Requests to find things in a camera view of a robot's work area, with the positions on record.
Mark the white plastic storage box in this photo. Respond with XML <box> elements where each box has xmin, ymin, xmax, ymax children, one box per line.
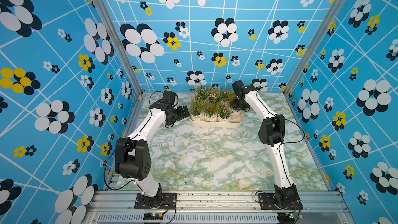
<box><xmin>189</xmin><ymin>95</ymin><xmax>244</xmax><ymax>128</ymax></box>

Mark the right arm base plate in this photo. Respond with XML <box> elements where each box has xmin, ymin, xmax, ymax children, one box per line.
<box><xmin>257</xmin><ymin>192</ymin><xmax>304</xmax><ymax>211</ymax></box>

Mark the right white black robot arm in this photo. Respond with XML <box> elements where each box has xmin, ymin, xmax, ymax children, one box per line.
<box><xmin>232</xmin><ymin>80</ymin><xmax>302</xmax><ymax>210</ymax></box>

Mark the aluminium front rail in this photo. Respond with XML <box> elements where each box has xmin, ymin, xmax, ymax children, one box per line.
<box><xmin>84</xmin><ymin>191</ymin><xmax>355</xmax><ymax>224</ymax></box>

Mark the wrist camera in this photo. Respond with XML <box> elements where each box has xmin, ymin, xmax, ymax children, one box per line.
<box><xmin>162</xmin><ymin>91</ymin><xmax>179</xmax><ymax>107</ymax></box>
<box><xmin>232</xmin><ymin>80</ymin><xmax>246</xmax><ymax>97</ymax></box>

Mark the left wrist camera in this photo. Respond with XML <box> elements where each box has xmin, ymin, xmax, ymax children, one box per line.
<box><xmin>162</xmin><ymin>91</ymin><xmax>179</xmax><ymax>107</ymax></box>

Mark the pink potted gypsophila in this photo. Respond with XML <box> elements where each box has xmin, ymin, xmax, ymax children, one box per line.
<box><xmin>206</xmin><ymin>87</ymin><xmax>226</xmax><ymax>103</ymax></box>

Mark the left controller board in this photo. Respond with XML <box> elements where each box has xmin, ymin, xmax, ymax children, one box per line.
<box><xmin>143</xmin><ymin>213</ymin><xmax>164</xmax><ymax>222</ymax></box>

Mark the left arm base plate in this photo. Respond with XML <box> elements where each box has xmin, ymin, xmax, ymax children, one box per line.
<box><xmin>134</xmin><ymin>192</ymin><xmax>177</xmax><ymax>210</ymax></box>

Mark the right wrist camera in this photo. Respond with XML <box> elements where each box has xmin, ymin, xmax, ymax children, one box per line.
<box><xmin>232</xmin><ymin>80</ymin><xmax>246</xmax><ymax>97</ymax></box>

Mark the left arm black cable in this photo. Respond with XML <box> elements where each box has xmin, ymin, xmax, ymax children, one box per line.
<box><xmin>103</xmin><ymin>91</ymin><xmax>165</xmax><ymax>191</ymax></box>

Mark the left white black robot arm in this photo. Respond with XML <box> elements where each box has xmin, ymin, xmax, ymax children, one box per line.
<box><xmin>115</xmin><ymin>100</ymin><xmax>190</xmax><ymax>208</ymax></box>

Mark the controller board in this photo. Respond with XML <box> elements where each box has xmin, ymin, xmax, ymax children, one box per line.
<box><xmin>278</xmin><ymin>213</ymin><xmax>295</xmax><ymax>224</ymax></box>
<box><xmin>143</xmin><ymin>213</ymin><xmax>164</xmax><ymax>222</ymax></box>

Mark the right controller board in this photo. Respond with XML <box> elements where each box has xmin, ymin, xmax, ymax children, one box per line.
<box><xmin>278</xmin><ymin>213</ymin><xmax>295</xmax><ymax>224</ymax></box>

